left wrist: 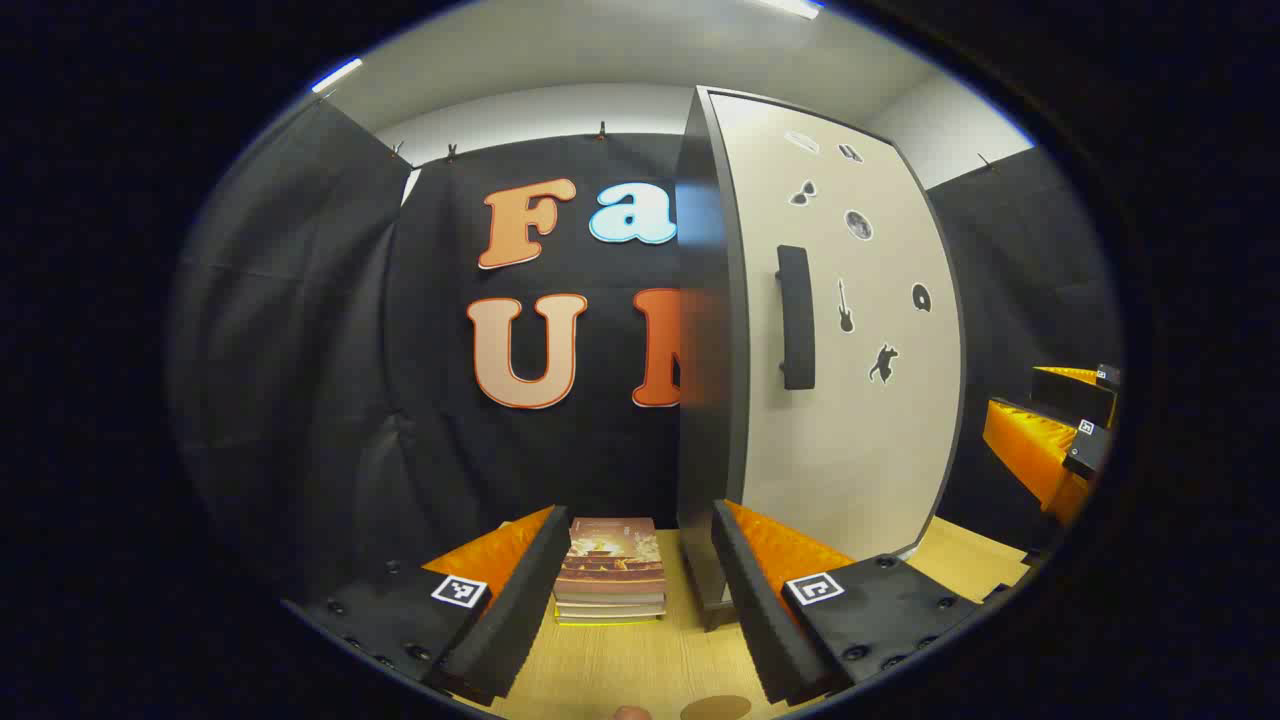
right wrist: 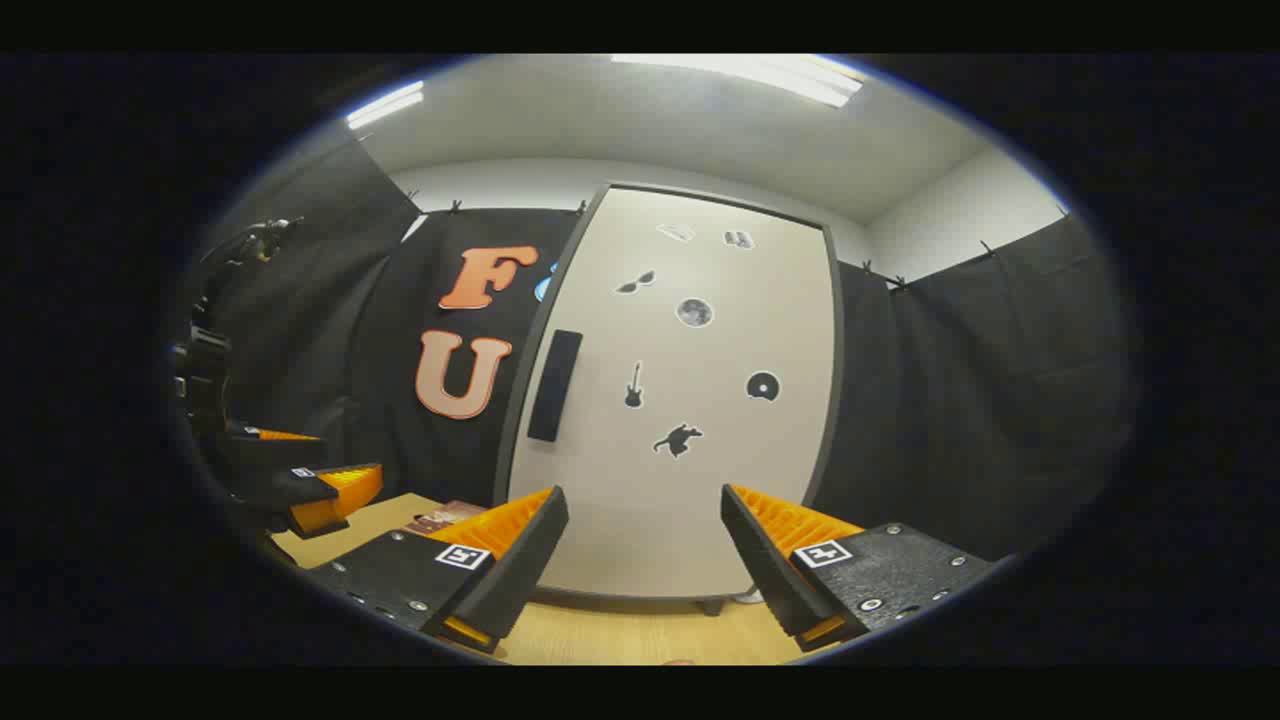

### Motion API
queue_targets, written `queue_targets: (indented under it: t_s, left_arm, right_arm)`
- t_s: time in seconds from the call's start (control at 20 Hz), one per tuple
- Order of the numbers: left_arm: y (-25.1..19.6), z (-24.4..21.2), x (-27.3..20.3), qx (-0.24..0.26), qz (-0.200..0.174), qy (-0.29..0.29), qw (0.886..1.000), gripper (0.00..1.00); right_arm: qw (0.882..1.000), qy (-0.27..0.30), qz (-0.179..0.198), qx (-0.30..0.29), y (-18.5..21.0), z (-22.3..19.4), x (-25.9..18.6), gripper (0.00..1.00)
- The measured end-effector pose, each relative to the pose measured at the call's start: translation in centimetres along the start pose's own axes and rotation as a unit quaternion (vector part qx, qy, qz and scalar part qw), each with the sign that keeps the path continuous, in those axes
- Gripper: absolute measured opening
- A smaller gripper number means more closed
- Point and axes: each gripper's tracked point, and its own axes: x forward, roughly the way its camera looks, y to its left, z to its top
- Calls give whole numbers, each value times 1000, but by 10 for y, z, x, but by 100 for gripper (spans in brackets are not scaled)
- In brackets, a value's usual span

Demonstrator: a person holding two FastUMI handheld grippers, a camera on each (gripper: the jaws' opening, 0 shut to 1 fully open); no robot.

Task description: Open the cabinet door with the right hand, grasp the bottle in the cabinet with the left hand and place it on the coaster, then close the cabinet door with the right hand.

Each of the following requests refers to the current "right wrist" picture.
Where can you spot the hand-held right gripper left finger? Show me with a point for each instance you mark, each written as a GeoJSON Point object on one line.
{"type": "Point", "coordinates": [525, 575]}

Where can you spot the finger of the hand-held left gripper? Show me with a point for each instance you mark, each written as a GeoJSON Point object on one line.
{"type": "Point", "coordinates": [275, 452]}
{"type": "Point", "coordinates": [300, 490]}

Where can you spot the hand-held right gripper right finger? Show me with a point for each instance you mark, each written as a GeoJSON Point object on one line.
{"type": "Point", "coordinates": [760, 570]}

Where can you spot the white cabinet door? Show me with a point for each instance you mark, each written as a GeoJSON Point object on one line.
{"type": "Point", "coordinates": [700, 500]}

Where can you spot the grey cabinet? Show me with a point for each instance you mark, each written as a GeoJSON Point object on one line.
{"type": "Point", "coordinates": [515, 400]}

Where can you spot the small white object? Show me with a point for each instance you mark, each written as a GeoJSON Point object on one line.
{"type": "Point", "coordinates": [748, 597]}

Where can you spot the brown cover book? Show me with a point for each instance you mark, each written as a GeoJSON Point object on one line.
{"type": "Point", "coordinates": [445, 517]}

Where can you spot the black backdrop cloth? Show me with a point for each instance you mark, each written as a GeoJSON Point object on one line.
{"type": "Point", "coordinates": [960, 400]}

